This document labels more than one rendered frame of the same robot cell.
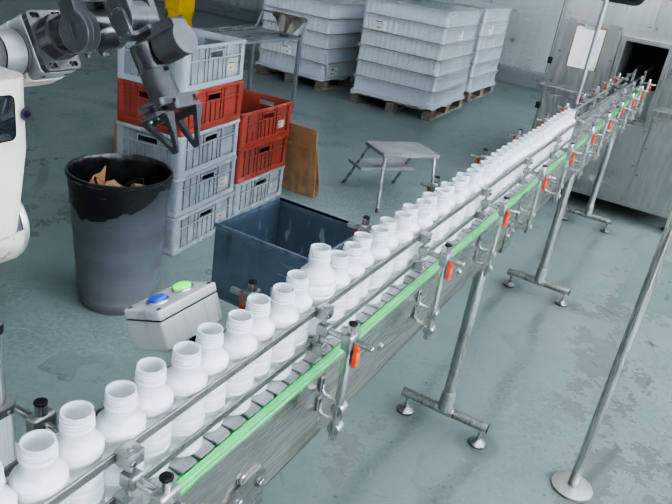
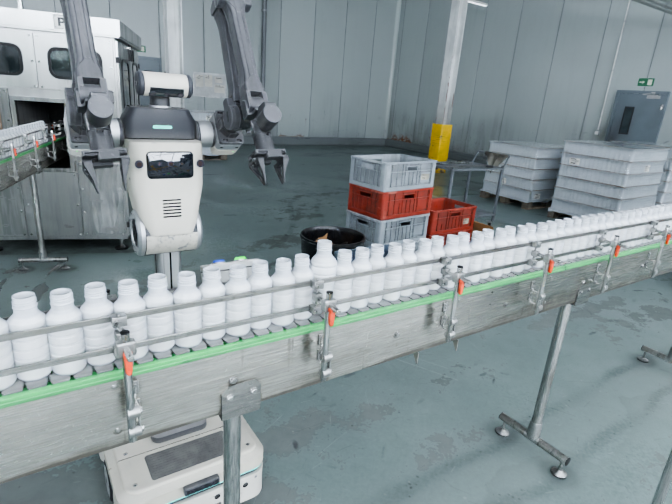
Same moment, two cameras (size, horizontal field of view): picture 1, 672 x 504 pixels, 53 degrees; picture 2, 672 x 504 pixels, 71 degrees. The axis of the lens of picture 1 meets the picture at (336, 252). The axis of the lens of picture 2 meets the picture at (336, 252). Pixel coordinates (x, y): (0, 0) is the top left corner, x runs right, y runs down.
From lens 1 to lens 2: 0.58 m
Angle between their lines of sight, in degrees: 28
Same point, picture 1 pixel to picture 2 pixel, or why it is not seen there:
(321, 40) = (528, 173)
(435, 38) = (620, 170)
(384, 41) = (577, 173)
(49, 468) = (62, 308)
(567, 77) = not seen: outside the picture
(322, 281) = (321, 264)
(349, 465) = (438, 458)
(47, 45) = (221, 128)
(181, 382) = (178, 294)
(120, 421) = (122, 300)
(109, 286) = not seen: hidden behind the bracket
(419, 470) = (496, 478)
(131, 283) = not seen: hidden behind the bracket
